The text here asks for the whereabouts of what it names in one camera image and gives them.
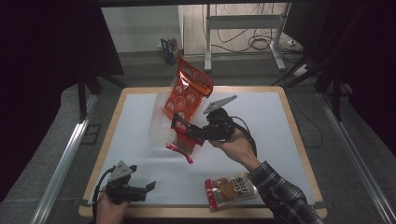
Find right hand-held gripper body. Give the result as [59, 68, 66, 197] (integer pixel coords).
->
[203, 94, 238, 142]

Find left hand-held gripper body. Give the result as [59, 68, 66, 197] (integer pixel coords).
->
[105, 160, 148, 205]

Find red and black snack packet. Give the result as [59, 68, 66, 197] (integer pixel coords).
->
[164, 112, 206, 165]

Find clear plastic container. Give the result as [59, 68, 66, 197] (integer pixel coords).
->
[148, 91, 201, 152]

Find large orange snack bag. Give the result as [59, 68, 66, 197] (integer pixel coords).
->
[161, 56, 216, 123]

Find white and red cracker packet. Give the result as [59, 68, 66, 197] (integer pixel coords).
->
[204, 172, 260, 210]

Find person's left hand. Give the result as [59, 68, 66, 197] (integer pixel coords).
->
[94, 189, 133, 224]

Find person's right hand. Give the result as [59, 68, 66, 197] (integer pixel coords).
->
[208, 128, 263, 172]

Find white table mat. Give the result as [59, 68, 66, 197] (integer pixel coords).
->
[88, 91, 316, 208]

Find blue carton box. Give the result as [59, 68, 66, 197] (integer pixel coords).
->
[160, 36, 181, 65]

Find white power strip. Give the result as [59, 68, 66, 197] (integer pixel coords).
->
[293, 63, 311, 77]

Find black stand legs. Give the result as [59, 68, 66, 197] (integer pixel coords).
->
[77, 71, 127, 123]

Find black tripod legs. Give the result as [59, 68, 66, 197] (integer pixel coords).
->
[271, 52, 345, 122]

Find white cabinet panel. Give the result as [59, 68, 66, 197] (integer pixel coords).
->
[101, 5, 185, 54]

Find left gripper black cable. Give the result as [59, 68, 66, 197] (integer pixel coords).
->
[92, 165, 117, 219]

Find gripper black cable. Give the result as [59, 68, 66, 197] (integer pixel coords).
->
[229, 115, 259, 157]
[92, 165, 117, 219]

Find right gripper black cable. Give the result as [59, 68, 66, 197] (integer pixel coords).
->
[229, 115, 259, 157]

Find aluminium rail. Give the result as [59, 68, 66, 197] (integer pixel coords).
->
[31, 92, 100, 224]
[317, 91, 396, 224]

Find black cables on floor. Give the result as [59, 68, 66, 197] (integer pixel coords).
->
[214, 3, 283, 54]

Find thin black floor cable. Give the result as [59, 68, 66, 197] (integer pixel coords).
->
[290, 92, 324, 149]

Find white metal desk frame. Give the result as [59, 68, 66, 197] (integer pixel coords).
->
[204, 3, 292, 73]

